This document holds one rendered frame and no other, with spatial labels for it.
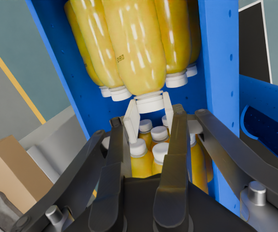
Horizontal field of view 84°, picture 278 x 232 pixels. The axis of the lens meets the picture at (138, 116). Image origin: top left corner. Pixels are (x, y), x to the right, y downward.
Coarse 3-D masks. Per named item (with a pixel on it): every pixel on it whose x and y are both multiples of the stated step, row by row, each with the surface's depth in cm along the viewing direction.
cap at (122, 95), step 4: (112, 92) 28; (116, 92) 27; (120, 92) 27; (124, 92) 28; (128, 92) 28; (112, 96) 28; (116, 96) 28; (120, 96) 28; (124, 96) 28; (128, 96) 28; (116, 100) 28; (120, 100) 28
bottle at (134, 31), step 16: (112, 0) 17; (128, 0) 17; (144, 0) 17; (112, 16) 18; (128, 16) 17; (144, 16) 17; (112, 32) 19; (128, 32) 17; (144, 32) 18; (160, 32) 20; (128, 48) 18; (144, 48) 18; (160, 48) 19; (128, 64) 18; (144, 64) 18; (160, 64) 19; (128, 80) 19; (144, 80) 18; (160, 80) 19; (144, 96) 20
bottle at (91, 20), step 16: (80, 0) 21; (96, 0) 21; (80, 16) 22; (96, 16) 22; (96, 32) 22; (96, 48) 23; (112, 48) 24; (96, 64) 25; (112, 64) 24; (112, 80) 26
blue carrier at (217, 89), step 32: (32, 0) 22; (64, 0) 29; (224, 0) 14; (64, 32) 29; (224, 32) 15; (64, 64) 27; (224, 64) 16; (96, 96) 36; (192, 96) 39; (224, 96) 18; (96, 128) 35; (224, 192) 23
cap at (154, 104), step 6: (162, 96) 21; (138, 102) 21; (144, 102) 20; (150, 102) 20; (156, 102) 20; (162, 102) 20; (138, 108) 21; (144, 108) 20; (150, 108) 20; (156, 108) 20; (162, 108) 20
